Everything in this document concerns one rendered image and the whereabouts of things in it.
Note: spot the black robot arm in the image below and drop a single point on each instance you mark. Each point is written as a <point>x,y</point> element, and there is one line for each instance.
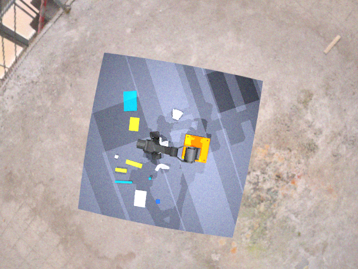
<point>151,146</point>

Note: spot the white housing plate with two round holes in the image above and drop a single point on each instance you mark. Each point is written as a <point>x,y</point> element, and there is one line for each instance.
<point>176,115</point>

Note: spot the cyan rectangular block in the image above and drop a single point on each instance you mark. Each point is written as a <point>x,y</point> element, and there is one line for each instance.
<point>130,100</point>

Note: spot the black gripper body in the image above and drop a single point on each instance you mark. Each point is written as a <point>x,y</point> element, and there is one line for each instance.
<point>153,136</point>

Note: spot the white rectangular plate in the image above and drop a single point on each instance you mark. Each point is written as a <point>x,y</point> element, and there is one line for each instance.
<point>140,198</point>

